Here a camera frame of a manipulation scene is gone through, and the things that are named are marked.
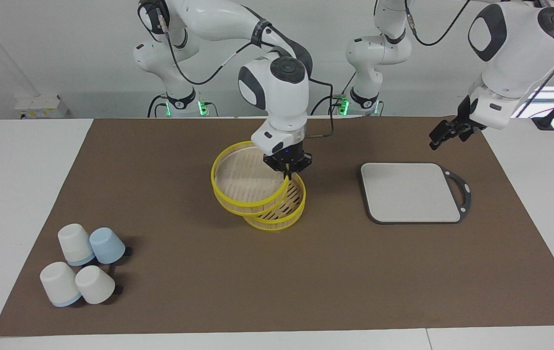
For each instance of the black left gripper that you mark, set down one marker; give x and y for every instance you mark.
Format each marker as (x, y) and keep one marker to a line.
(464, 121)

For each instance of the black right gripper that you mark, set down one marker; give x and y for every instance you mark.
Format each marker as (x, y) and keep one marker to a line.
(289, 158)

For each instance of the yellow rimmed steamer tier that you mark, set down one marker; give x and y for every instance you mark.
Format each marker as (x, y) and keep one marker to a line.
(281, 221)
(242, 180)

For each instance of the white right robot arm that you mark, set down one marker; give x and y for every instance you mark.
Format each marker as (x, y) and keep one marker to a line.
(281, 92)

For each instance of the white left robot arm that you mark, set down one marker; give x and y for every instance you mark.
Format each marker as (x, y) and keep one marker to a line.
(520, 43)

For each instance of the grey cutting board black rim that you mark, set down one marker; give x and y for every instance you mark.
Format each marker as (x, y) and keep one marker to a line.
(408, 192)

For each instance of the brown table mat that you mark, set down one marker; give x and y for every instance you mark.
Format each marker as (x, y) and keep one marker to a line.
(257, 282)

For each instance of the light blue plastic cup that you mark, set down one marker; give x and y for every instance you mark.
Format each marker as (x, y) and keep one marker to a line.
(107, 245)

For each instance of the white plastic cup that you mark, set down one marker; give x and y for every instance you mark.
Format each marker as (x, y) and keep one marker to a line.
(59, 284)
(75, 243)
(95, 284)

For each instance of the white socket box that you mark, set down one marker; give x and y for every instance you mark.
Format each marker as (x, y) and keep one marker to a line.
(41, 106)

